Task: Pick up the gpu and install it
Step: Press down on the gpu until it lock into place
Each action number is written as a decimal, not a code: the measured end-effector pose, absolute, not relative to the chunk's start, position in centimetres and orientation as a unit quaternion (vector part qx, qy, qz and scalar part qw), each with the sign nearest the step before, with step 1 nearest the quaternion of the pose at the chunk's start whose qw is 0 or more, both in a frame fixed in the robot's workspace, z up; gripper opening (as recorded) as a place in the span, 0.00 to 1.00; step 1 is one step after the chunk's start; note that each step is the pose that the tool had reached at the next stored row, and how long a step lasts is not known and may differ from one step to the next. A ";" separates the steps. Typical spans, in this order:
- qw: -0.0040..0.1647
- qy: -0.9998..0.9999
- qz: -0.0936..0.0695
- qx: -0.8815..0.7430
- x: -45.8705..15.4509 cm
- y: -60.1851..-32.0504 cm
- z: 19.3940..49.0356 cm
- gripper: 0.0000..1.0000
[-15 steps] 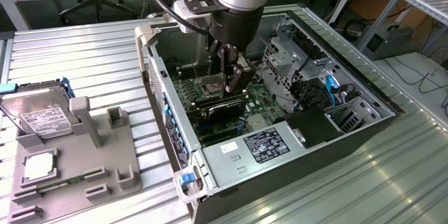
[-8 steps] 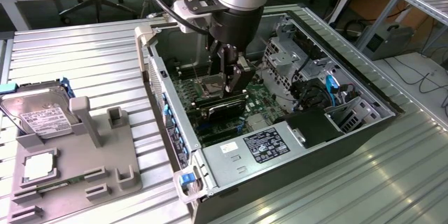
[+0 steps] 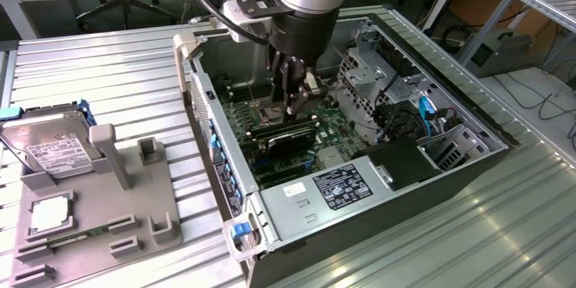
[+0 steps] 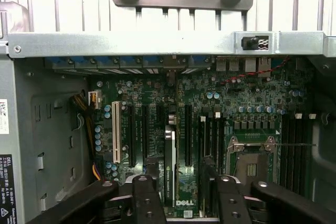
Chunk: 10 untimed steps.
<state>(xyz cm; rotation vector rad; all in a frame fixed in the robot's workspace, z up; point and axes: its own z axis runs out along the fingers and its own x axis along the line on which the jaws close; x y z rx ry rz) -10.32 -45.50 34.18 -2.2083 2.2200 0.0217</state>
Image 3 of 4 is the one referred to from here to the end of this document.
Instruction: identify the silver disk bay bracket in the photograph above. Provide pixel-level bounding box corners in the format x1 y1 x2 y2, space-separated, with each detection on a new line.
417 123 481 173

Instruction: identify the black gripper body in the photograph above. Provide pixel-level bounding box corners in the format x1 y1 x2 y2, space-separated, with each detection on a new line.
268 9 338 63

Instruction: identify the hard disk with blue carrier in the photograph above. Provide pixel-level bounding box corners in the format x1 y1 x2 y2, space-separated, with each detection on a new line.
0 98 106 181

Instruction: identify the black installed RAM stick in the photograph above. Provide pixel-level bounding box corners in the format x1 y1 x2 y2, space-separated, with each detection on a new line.
248 115 317 137

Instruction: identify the aluminium frame table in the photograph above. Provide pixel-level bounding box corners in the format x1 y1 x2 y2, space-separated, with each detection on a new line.
453 0 576 77

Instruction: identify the silver power supply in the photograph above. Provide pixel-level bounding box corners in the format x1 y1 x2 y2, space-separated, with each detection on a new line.
258 159 397 242

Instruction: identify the black office chair base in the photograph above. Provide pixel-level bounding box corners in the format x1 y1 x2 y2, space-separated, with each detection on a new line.
73 0 178 32

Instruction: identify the silver drive cage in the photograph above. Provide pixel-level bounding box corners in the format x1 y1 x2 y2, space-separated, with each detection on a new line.
336 20 436 127

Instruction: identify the open black PC case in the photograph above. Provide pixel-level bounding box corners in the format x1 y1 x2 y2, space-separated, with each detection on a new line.
173 11 518 288

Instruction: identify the silver CPU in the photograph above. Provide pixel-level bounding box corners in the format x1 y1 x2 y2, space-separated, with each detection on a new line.
29 198 73 232

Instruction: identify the silver chipset heatsink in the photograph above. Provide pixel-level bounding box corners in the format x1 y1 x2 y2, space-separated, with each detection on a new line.
316 150 350 168

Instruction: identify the black RAM slot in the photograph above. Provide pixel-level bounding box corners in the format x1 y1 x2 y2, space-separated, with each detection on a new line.
224 78 274 95
228 84 274 101

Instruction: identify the black graphics card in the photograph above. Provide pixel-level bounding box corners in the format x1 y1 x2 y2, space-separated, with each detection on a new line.
245 121 316 163

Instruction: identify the black power wire bundle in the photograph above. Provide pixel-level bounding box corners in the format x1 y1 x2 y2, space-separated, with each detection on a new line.
372 101 425 144

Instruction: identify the grey box with black handle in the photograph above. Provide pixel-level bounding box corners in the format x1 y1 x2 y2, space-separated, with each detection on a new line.
457 30 541 79

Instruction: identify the green motherboard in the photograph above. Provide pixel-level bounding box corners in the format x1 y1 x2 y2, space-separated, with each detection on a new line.
214 75 366 188

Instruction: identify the CPU socket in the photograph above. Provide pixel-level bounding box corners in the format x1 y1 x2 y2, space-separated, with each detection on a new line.
256 102 289 124

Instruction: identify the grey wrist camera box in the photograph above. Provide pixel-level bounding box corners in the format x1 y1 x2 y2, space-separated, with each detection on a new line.
220 0 296 45

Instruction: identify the black plastic shroud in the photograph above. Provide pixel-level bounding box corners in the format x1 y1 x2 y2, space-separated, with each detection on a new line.
365 137 445 192

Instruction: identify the grey parts rack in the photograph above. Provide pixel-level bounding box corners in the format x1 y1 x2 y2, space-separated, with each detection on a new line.
9 124 188 288

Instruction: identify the black expansion slot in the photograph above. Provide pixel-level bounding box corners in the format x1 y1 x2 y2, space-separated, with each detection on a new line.
257 165 312 185

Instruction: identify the green RAM stick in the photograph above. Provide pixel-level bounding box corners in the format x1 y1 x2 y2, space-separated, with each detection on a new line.
44 227 113 246

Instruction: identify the blue SATA wire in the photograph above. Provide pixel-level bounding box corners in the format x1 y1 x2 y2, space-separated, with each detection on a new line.
417 94 440 139

